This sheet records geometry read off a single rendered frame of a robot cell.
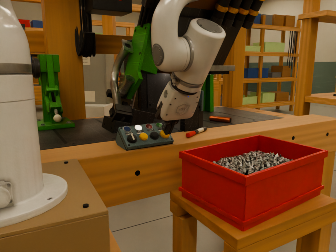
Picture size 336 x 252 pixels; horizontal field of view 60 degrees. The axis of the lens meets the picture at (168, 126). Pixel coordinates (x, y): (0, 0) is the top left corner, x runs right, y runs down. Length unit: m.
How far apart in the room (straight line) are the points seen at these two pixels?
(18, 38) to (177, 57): 0.31
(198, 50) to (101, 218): 0.41
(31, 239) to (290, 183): 0.54
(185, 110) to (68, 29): 0.74
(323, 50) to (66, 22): 10.53
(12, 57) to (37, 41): 0.99
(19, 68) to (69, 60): 0.91
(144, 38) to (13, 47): 0.67
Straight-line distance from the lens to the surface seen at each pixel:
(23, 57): 0.45
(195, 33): 0.65
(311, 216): 0.79
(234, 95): 1.81
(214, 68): 0.99
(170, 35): 0.62
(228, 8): 1.07
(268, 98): 7.37
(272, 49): 7.31
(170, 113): 0.76
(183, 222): 0.80
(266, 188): 0.66
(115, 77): 1.16
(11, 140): 0.44
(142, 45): 1.06
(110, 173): 0.80
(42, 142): 0.97
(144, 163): 0.83
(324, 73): 11.35
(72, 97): 1.35
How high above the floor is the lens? 1.13
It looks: 12 degrees down
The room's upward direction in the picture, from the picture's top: straight up
